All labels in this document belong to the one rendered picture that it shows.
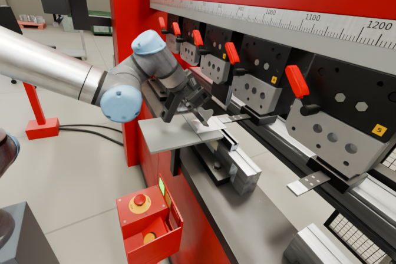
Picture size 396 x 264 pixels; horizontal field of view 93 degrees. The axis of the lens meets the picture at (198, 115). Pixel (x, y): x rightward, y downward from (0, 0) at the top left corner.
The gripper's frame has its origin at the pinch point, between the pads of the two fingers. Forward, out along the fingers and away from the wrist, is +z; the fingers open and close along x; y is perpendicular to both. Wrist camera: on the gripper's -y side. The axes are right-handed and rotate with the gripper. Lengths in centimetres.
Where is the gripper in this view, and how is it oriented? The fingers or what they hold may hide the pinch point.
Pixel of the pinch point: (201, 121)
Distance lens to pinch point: 69.8
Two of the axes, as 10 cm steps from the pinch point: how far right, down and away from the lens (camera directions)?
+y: 7.6, -6.5, 0.2
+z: 4.7, 5.7, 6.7
